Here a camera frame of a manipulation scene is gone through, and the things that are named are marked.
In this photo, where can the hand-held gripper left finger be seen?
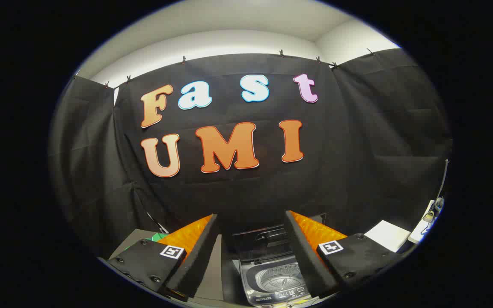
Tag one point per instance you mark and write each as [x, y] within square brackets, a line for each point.
[195, 256]

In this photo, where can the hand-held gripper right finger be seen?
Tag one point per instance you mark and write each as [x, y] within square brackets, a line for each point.
[308, 256]

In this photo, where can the green polo shirt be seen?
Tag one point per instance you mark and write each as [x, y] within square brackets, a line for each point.
[158, 236]

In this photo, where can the grey washing machine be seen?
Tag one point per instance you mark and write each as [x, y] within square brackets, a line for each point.
[272, 278]

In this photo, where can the grey side cabinet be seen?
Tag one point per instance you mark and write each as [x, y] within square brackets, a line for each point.
[135, 240]

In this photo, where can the white power strip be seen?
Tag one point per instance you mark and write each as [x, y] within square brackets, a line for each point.
[420, 233]

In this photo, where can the row of black clips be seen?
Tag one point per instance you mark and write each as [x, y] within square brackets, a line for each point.
[183, 59]

